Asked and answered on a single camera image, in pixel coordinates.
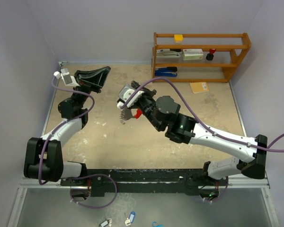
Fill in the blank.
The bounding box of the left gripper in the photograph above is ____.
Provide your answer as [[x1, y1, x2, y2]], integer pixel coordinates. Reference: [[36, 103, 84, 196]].
[[71, 67, 110, 109]]

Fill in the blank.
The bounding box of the red handled key organizer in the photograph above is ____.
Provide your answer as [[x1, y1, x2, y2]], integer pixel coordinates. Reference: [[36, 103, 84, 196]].
[[120, 108, 142, 124]]

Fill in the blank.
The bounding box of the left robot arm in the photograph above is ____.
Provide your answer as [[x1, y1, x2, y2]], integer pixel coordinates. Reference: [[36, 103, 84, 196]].
[[23, 66, 111, 185]]

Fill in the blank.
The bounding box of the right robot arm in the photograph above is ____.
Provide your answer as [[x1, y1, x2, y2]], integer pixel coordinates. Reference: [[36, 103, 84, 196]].
[[132, 88, 267, 185]]

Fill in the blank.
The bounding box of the blue black stapler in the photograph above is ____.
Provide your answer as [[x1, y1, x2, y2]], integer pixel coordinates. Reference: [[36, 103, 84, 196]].
[[154, 67, 178, 77]]

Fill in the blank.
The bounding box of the grey stapler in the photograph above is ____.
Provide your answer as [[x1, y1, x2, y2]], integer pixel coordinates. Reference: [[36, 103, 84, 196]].
[[156, 49, 182, 58]]

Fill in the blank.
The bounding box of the wooden shelf rack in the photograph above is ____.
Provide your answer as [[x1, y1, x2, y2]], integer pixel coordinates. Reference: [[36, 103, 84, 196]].
[[151, 33, 251, 82]]

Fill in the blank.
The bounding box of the white red box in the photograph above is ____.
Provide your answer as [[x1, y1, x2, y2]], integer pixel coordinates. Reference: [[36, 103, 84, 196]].
[[182, 49, 204, 61]]

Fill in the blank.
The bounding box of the yellow lidded container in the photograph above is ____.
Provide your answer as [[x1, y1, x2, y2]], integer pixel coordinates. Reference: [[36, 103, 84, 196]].
[[174, 34, 184, 44]]

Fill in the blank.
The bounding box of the red black stamp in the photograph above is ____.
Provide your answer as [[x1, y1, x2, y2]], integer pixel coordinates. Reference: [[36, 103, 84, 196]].
[[206, 49, 216, 61]]

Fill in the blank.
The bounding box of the blue tagged key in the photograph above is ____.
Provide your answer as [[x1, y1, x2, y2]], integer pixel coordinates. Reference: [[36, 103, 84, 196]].
[[124, 211, 136, 226]]

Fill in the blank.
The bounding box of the blue hook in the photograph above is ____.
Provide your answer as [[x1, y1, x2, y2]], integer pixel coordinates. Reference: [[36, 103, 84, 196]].
[[152, 221, 164, 227]]

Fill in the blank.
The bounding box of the black tagged key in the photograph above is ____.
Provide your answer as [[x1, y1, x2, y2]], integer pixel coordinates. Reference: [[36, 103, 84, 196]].
[[99, 218, 113, 227]]

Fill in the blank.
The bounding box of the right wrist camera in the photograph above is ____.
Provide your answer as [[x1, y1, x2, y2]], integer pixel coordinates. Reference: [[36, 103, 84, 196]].
[[117, 85, 144, 110]]

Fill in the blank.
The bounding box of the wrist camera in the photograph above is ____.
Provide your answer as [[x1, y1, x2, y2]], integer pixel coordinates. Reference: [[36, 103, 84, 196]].
[[53, 68, 79, 87], [117, 85, 144, 110]]

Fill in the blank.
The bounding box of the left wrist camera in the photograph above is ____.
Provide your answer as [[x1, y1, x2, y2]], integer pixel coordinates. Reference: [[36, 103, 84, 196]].
[[53, 68, 79, 87]]

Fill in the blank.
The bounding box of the black base frame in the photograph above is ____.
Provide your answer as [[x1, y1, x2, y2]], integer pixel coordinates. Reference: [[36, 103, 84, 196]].
[[61, 168, 228, 197]]

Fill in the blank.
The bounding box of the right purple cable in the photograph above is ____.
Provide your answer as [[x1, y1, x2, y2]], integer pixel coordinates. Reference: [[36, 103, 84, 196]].
[[120, 78, 284, 153]]

